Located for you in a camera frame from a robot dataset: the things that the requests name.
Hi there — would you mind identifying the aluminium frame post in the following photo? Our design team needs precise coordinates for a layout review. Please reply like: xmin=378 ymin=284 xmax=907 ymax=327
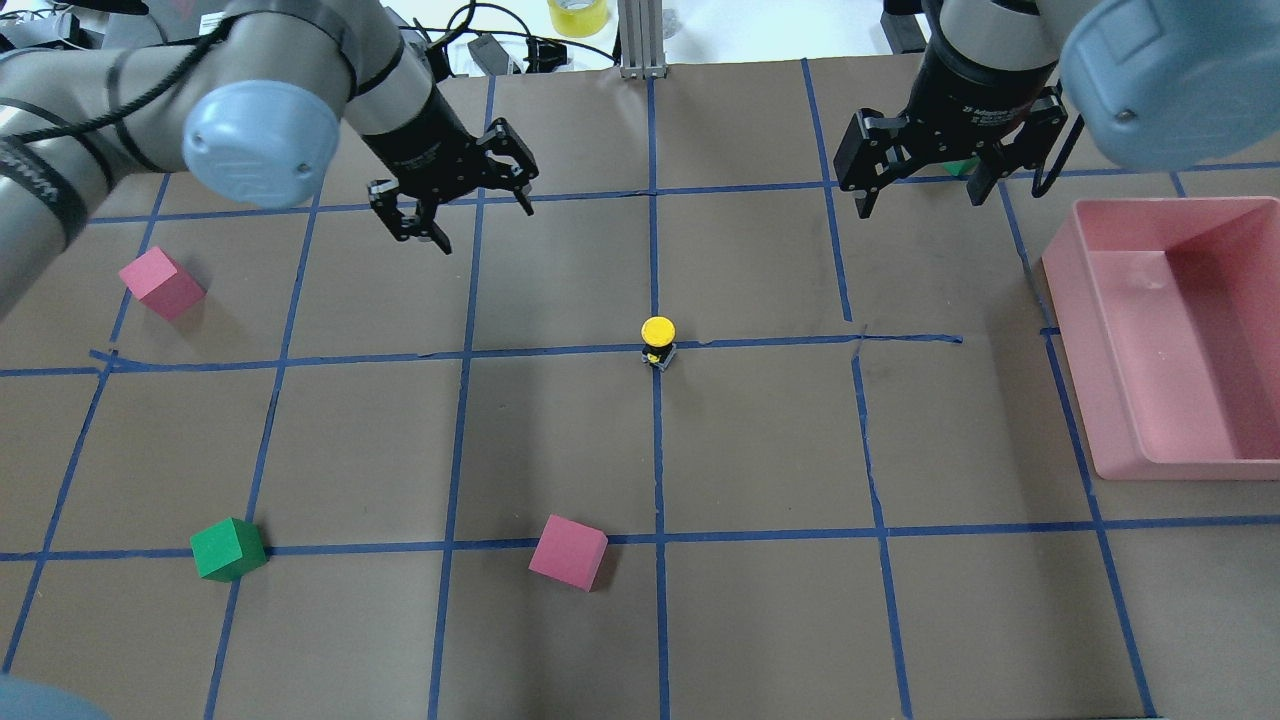
xmin=616 ymin=0 xmax=669 ymax=79

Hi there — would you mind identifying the pink plastic bin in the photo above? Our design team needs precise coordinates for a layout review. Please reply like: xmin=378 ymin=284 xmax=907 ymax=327
xmin=1042 ymin=196 xmax=1279 ymax=480

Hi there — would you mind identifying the yellow tape roll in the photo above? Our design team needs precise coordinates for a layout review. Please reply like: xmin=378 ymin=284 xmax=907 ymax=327
xmin=547 ymin=0 xmax=611 ymax=38

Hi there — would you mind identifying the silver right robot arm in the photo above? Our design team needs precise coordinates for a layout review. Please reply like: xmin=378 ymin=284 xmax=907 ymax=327
xmin=833 ymin=1 xmax=1279 ymax=219

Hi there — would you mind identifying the pink foam cube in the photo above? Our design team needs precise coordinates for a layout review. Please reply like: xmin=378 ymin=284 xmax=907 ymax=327
xmin=527 ymin=514 xmax=609 ymax=592
xmin=118 ymin=247 xmax=207 ymax=322

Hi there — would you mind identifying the pink foam cube far left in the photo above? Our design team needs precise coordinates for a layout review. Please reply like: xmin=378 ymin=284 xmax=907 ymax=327
xmin=118 ymin=247 xmax=207 ymax=322

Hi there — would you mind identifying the pink foam cube centre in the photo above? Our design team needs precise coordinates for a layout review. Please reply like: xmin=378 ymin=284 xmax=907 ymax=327
xmin=527 ymin=514 xmax=609 ymax=592

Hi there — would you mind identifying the yellow push button switch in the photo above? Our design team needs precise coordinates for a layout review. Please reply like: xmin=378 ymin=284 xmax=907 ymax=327
xmin=641 ymin=315 xmax=677 ymax=372

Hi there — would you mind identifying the green foam cube near left arm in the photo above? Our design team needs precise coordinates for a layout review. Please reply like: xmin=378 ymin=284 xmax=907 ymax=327
xmin=189 ymin=518 xmax=268 ymax=583

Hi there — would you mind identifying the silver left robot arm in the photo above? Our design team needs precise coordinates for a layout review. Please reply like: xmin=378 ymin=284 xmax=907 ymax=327
xmin=1 ymin=1 xmax=539 ymax=314

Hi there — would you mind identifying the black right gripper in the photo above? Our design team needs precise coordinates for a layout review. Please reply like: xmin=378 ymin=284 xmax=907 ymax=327
xmin=832 ymin=86 xmax=1068 ymax=219

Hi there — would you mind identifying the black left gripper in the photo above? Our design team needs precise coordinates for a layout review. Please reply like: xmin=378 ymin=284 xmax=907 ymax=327
xmin=367 ymin=118 xmax=539 ymax=255

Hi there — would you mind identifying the green foam cube near bin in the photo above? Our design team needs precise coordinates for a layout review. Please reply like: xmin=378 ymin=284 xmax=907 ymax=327
xmin=941 ymin=156 xmax=980 ymax=177

